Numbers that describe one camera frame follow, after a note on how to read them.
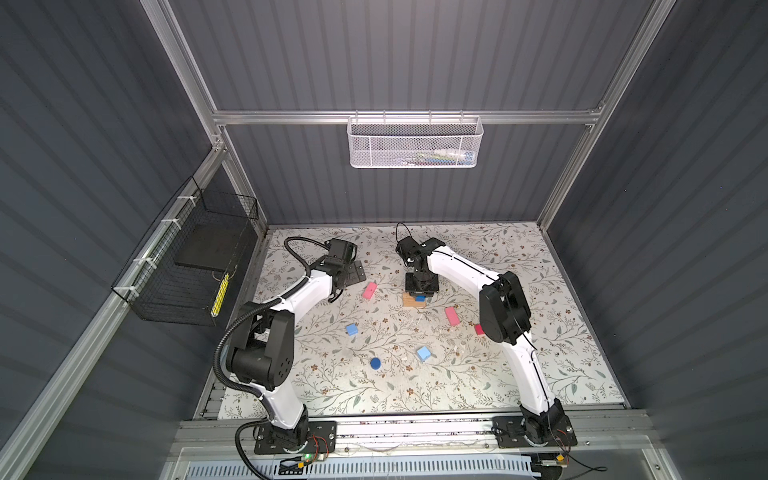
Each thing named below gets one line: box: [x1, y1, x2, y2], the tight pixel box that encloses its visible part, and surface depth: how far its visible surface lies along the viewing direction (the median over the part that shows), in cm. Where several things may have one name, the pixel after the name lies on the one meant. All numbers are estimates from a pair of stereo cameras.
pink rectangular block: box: [444, 306, 461, 327], surface depth 96 cm
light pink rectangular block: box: [363, 282, 379, 299], surface depth 104 cm
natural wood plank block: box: [403, 292, 426, 307], surface depth 100 cm
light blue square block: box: [417, 346, 432, 362], surface depth 88 cm
